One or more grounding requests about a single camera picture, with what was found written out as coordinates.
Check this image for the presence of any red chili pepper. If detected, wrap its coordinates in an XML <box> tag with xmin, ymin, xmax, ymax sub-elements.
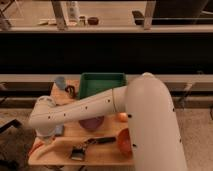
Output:
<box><xmin>28</xmin><ymin>141</ymin><xmax>44</xmax><ymax>156</ymax></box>

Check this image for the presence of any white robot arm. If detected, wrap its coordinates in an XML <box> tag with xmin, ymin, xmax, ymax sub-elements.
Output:
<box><xmin>29</xmin><ymin>72</ymin><xmax>188</xmax><ymax>171</ymax></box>

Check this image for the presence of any green plastic tray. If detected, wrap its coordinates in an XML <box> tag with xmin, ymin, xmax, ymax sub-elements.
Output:
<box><xmin>78</xmin><ymin>73</ymin><xmax>127</xmax><ymax>99</ymax></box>

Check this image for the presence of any yellow red apple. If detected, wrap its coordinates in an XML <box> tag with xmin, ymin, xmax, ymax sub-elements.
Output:
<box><xmin>117</xmin><ymin>113</ymin><xmax>128</xmax><ymax>122</ymax></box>

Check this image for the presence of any black binder clip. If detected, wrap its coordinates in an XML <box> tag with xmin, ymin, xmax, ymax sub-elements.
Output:
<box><xmin>65</xmin><ymin>85</ymin><xmax>76</xmax><ymax>98</ymax></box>

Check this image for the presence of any purple bowl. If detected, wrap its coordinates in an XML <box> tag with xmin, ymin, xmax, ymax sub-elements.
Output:
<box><xmin>79</xmin><ymin>117</ymin><xmax>104</xmax><ymax>131</ymax></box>

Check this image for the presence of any wooden table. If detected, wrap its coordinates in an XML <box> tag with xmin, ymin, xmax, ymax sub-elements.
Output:
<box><xmin>27</xmin><ymin>79</ymin><xmax>136</xmax><ymax>167</ymax></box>

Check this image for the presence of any orange red bowl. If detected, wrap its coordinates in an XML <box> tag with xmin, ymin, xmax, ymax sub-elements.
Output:
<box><xmin>117</xmin><ymin>128</ymin><xmax>132</xmax><ymax>157</ymax></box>

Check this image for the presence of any blue sponge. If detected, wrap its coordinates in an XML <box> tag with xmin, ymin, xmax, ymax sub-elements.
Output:
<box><xmin>55</xmin><ymin>125</ymin><xmax>64</xmax><ymax>136</ymax></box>

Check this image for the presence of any dark red background bowl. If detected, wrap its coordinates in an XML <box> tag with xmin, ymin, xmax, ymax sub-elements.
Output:
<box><xmin>87</xmin><ymin>17</ymin><xmax>99</xmax><ymax>25</ymax></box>

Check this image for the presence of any small background jar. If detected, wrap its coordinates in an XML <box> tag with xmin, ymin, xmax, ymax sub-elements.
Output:
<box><xmin>78</xmin><ymin>16</ymin><xmax>86</xmax><ymax>26</ymax></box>

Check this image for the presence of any clear background bottle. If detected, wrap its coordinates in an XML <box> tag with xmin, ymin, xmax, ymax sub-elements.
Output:
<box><xmin>66</xmin><ymin>1</ymin><xmax>80</xmax><ymax>25</ymax></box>

